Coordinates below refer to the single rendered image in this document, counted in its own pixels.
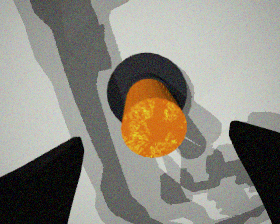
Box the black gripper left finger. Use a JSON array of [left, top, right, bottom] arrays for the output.
[[0, 136, 84, 224]]

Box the orange knob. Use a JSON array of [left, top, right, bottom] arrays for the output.
[[121, 78, 186, 158]]

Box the dark grey round pedestal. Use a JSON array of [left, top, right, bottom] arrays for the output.
[[106, 53, 186, 123]]

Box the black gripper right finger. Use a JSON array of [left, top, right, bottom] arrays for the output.
[[229, 121, 280, 224]]

